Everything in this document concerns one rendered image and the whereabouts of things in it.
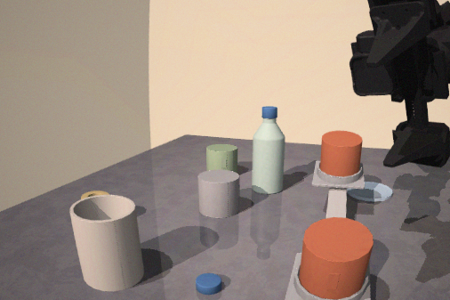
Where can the grey cylinder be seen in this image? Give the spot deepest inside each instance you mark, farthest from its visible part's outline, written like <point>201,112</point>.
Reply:
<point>218,193</point>

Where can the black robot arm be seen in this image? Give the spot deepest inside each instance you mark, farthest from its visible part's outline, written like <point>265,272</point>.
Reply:
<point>381,80</point>

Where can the pale green cylinder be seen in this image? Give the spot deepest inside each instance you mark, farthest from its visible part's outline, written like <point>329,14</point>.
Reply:
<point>221,156</point>

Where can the blue short cylinder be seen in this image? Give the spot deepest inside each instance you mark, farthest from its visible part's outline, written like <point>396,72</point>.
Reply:
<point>208,283</point>

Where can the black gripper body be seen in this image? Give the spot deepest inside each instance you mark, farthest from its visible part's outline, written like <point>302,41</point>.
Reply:
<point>423,74</point>

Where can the orange cylinder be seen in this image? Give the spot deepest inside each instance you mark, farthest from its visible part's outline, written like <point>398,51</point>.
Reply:
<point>340,153</point>
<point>335,256</point>

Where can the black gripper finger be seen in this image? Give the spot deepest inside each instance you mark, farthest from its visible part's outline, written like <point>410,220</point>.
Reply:
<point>409,146</point>
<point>396,28</point>

